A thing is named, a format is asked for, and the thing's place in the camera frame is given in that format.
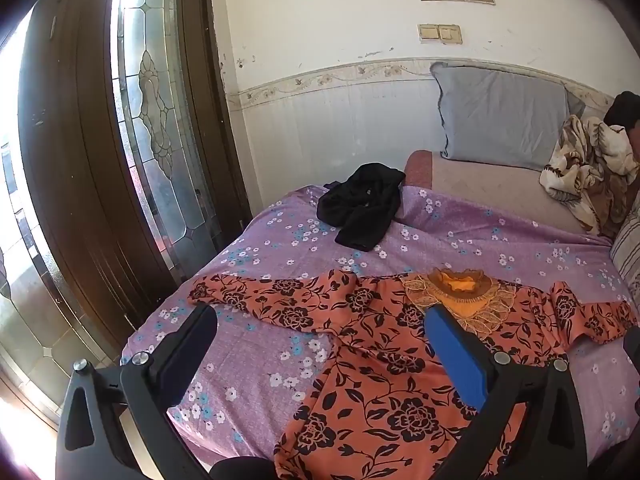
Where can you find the striped cushion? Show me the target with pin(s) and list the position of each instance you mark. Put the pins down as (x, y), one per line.
(629, 255)

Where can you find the grey pillow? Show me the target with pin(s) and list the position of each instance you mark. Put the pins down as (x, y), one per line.
(500, 115)

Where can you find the beige floral blanket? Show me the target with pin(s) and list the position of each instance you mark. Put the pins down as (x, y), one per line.
(580, 170)

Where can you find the dark cloth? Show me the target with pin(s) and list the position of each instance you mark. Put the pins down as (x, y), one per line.
(625, 107)

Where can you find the beige mattress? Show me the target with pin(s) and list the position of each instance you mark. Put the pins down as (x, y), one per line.
(490, 190)

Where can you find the purple floral bedsheet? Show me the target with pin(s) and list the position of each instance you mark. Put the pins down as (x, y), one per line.
(450, 240)

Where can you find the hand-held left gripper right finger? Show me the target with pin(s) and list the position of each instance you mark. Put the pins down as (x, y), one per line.
(450, 355)

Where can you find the yellowed wall switch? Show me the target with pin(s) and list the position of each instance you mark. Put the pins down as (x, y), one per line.
(451, 33)
(429, 33)

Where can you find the black garment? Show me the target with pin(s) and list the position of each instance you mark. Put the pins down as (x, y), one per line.
(365, 205)

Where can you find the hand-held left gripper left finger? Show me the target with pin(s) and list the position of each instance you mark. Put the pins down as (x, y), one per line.
(197, 330)

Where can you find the orange black floral dress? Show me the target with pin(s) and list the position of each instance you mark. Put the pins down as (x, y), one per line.
(380, 400)

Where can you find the brown stained glass door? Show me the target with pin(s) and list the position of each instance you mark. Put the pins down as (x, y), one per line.
(90, 160)

